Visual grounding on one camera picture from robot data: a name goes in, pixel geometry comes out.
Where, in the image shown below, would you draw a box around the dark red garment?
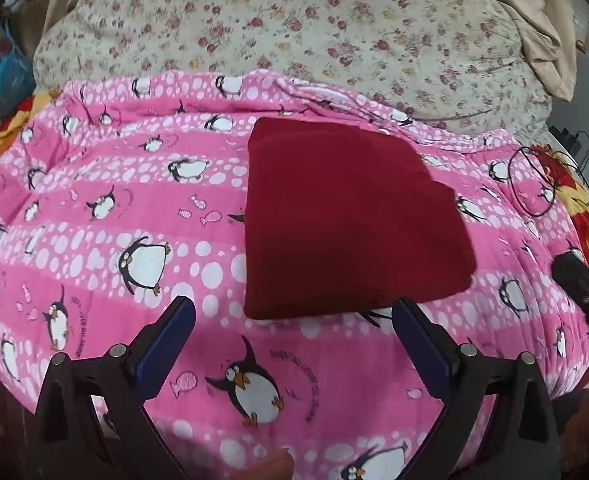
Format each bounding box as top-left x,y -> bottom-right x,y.
243,116 -> 478,322

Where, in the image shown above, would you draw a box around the beige cloth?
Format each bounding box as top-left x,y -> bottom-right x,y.
474,0 -> 581,102

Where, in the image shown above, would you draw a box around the pink penguin print blanket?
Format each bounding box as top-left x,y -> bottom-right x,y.
0,70 -> 589,480

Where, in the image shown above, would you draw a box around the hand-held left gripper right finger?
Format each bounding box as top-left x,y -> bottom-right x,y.
391,296 -> 562,480

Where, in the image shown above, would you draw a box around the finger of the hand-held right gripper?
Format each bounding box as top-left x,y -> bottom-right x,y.
551,252 -> 589,333

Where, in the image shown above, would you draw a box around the blue plastic bag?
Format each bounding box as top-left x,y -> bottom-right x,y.
0,42 -> 36,107

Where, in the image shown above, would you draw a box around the thin black cable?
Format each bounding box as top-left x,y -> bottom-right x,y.
508,144 -> 589,219

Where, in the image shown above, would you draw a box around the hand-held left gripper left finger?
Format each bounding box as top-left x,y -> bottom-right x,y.
33,295 -> 198,480

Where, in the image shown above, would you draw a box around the floral print quilt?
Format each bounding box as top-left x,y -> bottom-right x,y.
33,0 -> 555,136

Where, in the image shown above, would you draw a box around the person's left hand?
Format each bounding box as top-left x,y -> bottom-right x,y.
238,451 -> 295,480

